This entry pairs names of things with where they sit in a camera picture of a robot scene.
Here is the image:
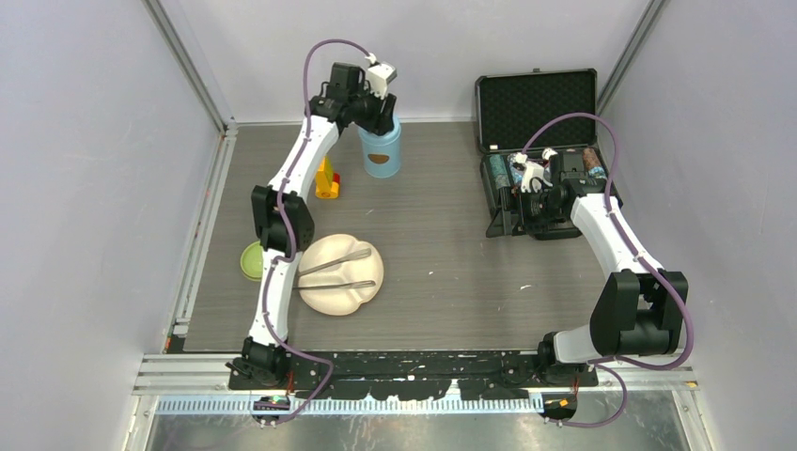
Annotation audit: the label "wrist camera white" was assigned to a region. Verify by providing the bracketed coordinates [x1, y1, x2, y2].
[365, 53, 398, 100]
[508, 148, 558, 194]

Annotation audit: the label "purple cable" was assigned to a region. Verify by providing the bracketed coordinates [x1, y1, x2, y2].
[522, 112, 695, 429]
[259, 39, 379, 425]

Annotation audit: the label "aluminium front rail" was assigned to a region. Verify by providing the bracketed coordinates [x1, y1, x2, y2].
[133, 350, 698, 424]

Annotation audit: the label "steel tongs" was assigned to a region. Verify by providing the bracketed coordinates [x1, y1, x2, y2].
[293, 248, 376, 290]

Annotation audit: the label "yellow red toy block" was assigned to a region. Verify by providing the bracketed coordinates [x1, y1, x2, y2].
[315, 156, 340, 199]

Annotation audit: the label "light blue cylindrical canister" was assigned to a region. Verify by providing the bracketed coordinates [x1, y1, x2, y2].
[357, 117, 402, 179]

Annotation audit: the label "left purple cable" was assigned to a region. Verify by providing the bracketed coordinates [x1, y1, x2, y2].
[259, 39, 379, 425]

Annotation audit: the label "cream divided plate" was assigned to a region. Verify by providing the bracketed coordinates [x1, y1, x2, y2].
[296, 234, 384, 316]

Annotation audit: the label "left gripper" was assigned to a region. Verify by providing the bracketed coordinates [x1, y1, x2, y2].
[352, 84, 399, 139]

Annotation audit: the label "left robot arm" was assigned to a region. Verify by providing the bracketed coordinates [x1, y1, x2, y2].
[228, 60, 397, 389]

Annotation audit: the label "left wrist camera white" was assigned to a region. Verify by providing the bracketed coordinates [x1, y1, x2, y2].
[365, 53, 398, 100]

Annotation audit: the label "green round lid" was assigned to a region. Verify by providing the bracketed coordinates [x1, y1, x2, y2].
[240, 241, 263, 281]

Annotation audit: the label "black poker chip case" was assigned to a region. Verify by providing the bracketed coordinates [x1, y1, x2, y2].
[475, 69, 598, 201]

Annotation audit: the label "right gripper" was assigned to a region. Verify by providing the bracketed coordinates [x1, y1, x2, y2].
[487, 185, 565, 238]

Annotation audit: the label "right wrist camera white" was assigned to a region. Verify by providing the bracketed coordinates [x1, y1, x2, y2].
[508, 148, 558, 194]

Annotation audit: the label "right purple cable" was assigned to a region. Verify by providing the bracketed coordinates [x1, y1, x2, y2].
[522, 112, 695, 429]

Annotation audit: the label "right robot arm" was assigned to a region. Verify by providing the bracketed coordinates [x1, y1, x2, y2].
[479, 148, 688, 386]

